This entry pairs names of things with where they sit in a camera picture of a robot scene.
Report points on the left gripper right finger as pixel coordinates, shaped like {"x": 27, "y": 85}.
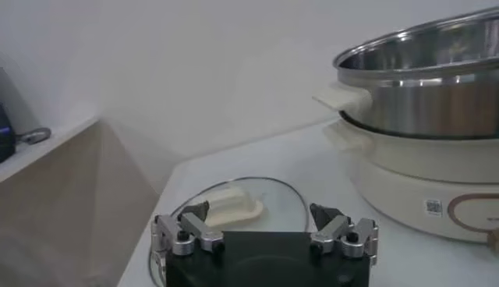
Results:
{"x": 331, "y": 234}

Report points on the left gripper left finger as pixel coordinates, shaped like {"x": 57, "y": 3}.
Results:
{"x": 202, "y": 232}

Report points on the perforated steel steamer basket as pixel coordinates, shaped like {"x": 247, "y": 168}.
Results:
{"x": 429, "y": 105}

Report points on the cream electric cooker base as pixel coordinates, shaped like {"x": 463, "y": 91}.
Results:
{"x": 397, "y": 171}

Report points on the white side table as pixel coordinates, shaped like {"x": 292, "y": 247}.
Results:
{"x": 39, "y": 150}

